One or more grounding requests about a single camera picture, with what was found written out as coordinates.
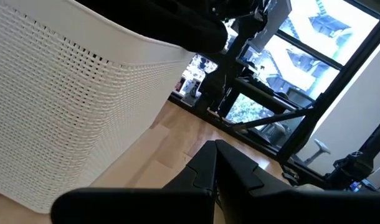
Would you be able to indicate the large black garment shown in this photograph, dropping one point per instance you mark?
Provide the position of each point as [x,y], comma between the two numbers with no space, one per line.
[177,21]

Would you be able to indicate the black diagonal support beam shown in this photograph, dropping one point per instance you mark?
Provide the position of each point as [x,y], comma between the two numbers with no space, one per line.
[271,117]

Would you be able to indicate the black articulated stand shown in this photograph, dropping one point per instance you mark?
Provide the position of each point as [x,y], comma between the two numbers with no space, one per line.
[358,161]

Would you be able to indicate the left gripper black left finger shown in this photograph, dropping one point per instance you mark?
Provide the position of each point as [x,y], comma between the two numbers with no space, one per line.
[177,202]

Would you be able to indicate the white plastic laundry basket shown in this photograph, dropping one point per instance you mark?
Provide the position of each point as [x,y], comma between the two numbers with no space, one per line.
[68,118]

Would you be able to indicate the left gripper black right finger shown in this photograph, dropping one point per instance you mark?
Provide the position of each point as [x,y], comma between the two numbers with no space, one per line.
[271,205]

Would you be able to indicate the black window frame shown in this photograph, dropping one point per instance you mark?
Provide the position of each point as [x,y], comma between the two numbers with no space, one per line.
[339,77]

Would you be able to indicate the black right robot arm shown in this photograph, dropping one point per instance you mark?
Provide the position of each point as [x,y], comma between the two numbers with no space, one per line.
[230,68]

